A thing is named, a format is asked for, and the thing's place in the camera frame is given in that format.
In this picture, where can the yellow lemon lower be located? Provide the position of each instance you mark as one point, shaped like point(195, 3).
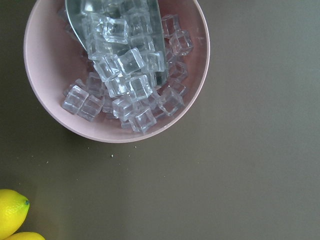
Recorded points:
point(25, 236)

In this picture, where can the yellow lemon upper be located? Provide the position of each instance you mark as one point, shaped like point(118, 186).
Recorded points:
point(14, 208)

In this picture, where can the pink bowl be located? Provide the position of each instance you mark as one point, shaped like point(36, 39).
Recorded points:
point(52, 62)

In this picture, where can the yellow lemon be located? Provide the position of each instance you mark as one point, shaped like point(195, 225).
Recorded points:
point(14, 208)
point(25, 236)

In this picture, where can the steel ice scoop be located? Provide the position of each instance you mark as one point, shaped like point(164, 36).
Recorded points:
point(143, 18)

